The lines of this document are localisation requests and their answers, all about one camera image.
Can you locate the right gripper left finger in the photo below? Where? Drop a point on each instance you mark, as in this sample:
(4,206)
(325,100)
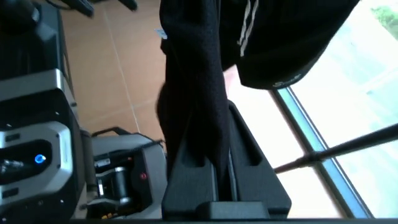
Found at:
(186,189)

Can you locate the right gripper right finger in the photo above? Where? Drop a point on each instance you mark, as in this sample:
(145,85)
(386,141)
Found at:
(255,183)

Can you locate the black garment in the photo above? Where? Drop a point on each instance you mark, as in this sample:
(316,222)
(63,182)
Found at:
(196,77)

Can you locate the black shorts with white stripes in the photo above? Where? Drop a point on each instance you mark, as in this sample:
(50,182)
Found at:
(280,40)

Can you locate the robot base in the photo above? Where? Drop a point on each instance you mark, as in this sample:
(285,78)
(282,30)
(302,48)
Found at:
(37,130)

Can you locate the window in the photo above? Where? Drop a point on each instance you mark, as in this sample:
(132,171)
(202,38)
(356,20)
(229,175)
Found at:
(357,77)

